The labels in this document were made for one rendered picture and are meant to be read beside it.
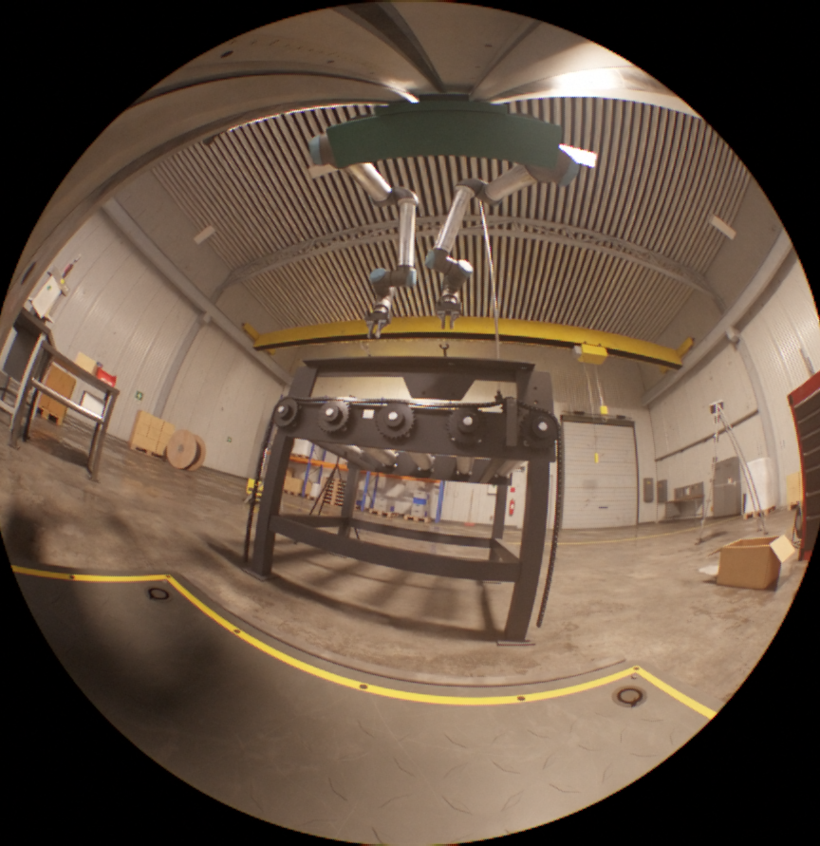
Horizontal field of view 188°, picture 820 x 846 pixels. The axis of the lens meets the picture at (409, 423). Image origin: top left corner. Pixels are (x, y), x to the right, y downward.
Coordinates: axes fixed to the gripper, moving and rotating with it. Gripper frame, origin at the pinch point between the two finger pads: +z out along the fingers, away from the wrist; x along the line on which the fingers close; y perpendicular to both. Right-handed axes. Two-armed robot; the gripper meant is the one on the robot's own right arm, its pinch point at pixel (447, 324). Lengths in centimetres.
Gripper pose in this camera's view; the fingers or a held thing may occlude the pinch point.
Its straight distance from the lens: 122.0
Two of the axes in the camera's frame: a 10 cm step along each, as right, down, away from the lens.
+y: -2.0, -3.4, -9.2
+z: -1.4, 9.4, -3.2
